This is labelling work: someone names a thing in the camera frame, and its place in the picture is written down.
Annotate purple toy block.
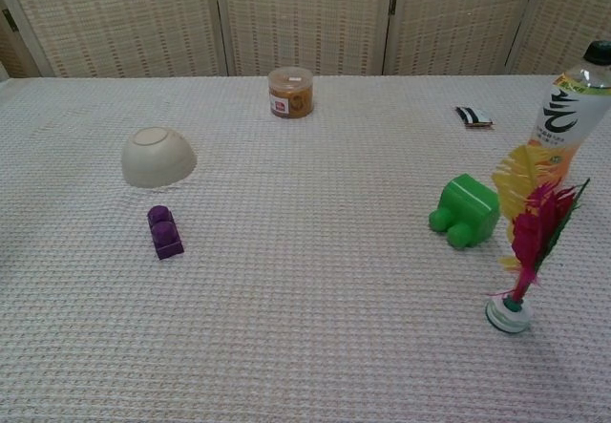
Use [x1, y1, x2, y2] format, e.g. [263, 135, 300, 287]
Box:
[146, 204, 185, 261]

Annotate green toy building block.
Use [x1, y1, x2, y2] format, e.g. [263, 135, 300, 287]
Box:
[428, 173, 501, 251]

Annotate orange round plastic jar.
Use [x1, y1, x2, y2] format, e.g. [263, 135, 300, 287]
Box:
[266, 66, 315, 119]

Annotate white woven tablecloth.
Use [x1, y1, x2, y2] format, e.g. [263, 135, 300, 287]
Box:
[0, 74, 611, 423]

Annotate cream upturned bowl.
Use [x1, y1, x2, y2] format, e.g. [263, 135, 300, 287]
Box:
[119, 126, 200, 190]

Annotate beige woven folding screen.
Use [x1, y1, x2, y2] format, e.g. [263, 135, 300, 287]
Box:
[0, 0, 611, 80]

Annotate black white snack packet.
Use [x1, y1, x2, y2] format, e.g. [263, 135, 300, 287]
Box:
[454, 105, 496, 131]

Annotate colourful feather shuttlecock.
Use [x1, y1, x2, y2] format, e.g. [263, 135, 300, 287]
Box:
[484, 143, 592, 336]

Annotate orange drink bottle black cap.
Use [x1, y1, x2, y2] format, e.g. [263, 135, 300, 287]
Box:
[524, 39, 611, 190]

